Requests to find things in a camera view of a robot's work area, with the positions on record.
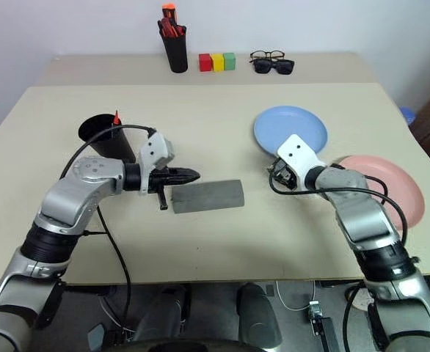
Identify black floor bar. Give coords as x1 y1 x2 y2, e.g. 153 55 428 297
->
310 317 339 352

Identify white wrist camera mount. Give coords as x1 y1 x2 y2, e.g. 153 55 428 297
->
276 133 327 192
137 132 177 195

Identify blue round container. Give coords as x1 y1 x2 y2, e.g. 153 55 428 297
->
399 106 417 128

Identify dark grey rounded shape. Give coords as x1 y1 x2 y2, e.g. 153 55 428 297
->
132 284 192 344
236 282 283 348

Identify short wide black cup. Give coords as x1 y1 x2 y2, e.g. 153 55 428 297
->
78 114 137 164

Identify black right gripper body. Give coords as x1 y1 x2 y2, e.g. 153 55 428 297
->
275 159 299 191

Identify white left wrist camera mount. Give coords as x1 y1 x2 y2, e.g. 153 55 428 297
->
137 132 177 195

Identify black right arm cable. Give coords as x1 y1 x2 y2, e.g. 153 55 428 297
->
268 165 409 251

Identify clear-lens dark frame glasses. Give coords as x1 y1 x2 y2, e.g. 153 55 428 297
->
249 50 286 62

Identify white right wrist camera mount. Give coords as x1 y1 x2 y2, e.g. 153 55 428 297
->
276 133 327 192

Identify white round floor disc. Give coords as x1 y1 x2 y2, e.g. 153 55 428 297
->
349 287 373 313

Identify tall narrow black cup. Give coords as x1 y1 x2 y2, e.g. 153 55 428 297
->
162 32 189 74

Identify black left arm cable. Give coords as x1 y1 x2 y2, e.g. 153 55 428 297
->
59 124 158 331

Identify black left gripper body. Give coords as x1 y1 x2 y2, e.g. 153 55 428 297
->
147 166 176 212

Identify pink plate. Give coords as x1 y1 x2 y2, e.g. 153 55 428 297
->
338 155 426 229

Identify grey felt glasses case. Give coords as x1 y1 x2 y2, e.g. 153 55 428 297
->
170 179 246 216

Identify black sunglasses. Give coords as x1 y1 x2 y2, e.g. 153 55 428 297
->
253 59 296 76

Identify small grey floor device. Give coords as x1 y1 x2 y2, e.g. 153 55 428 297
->
307 300 324 320

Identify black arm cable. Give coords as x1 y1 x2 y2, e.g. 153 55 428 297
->
59 124 158 331
268 165 409 251

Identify white floor cable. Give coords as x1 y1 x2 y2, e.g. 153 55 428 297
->
275 281 317 313

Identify blue plate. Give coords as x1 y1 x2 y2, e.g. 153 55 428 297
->
252 106 329 157

